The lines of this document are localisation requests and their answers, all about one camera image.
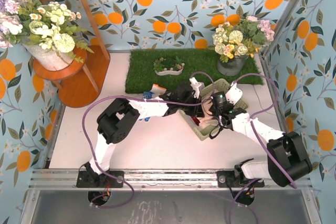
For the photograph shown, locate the grey pot flower bouquet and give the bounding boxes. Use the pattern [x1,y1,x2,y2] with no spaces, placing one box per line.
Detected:
[212,14,275,76]

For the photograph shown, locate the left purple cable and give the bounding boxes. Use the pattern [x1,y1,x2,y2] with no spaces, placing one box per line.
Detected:
[82,71,216,209]

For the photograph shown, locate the grey striped canvas glove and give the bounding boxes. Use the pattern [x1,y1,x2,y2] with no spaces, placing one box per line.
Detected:
[197,115,218,130]

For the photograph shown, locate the cream glove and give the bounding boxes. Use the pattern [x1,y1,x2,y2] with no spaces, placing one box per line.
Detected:
[191,116,205,127]

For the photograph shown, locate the green artificial grass mat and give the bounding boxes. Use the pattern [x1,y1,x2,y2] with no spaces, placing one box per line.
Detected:
[125,49,260,94]

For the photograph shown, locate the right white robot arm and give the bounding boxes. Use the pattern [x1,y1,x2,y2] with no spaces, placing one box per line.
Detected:
[210,84,313,187]

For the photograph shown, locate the white pot flower bouquet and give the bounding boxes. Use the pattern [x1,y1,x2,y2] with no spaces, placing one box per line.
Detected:
[1,0,93,71]

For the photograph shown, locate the green plastic storage basket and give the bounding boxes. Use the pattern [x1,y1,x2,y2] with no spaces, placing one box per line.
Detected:
[178,78,249,141]

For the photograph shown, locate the white succulent planter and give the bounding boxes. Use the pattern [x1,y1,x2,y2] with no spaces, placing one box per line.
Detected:
[153,56,185,76]

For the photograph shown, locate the blue white knit gloves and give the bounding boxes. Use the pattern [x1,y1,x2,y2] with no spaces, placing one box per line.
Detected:
[141,84,169,122]

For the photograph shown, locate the wooden tiered plant stand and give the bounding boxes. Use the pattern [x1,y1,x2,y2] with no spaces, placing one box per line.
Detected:
[33,0,110,108]

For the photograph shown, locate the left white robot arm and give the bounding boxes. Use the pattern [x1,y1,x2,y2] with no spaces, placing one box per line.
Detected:
[85,77,204,179]

